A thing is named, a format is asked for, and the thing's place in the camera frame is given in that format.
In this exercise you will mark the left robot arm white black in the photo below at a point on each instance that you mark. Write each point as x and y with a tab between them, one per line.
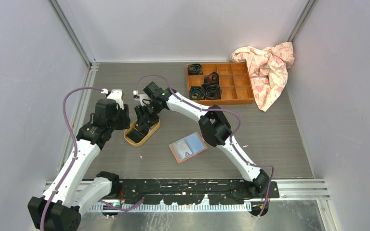
76	165

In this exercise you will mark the black card in tray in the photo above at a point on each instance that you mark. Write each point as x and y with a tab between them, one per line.
136	136

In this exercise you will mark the aluminium frame rail front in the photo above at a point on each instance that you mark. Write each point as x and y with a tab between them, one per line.
280	190

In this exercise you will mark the rolled dark tie top-left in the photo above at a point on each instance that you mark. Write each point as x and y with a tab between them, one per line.
194	69

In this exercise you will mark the rolled dark tie bottom-middle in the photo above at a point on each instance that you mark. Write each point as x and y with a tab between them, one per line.
211	91

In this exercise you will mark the rolled dark tie bottom-left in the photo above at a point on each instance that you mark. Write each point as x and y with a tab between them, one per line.
196	93

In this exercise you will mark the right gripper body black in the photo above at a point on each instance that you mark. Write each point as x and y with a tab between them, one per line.
152	110

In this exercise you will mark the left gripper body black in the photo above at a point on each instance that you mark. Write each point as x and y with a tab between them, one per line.
120	121

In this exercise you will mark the rolled dark tie middle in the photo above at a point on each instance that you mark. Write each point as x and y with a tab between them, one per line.
212	78

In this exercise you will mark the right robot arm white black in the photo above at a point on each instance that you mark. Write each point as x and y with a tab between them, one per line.
213	124

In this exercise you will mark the wooden compartment organizer box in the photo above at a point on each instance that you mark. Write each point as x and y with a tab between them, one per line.
234	82

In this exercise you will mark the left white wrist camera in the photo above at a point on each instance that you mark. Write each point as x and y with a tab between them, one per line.
116	95

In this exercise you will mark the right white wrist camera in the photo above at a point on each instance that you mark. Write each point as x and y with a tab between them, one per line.
143	99

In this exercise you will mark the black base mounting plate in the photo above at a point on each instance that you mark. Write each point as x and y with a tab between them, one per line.
186	191

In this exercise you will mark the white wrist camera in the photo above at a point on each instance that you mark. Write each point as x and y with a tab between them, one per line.
143	99
116	95

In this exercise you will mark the pink floral crumpled cloth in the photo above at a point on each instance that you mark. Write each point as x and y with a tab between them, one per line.
267	69

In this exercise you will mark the brown leather card holder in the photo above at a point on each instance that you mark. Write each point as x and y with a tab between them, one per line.
188	147

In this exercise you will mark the yellow oval card tray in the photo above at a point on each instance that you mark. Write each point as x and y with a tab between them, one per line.
151	132

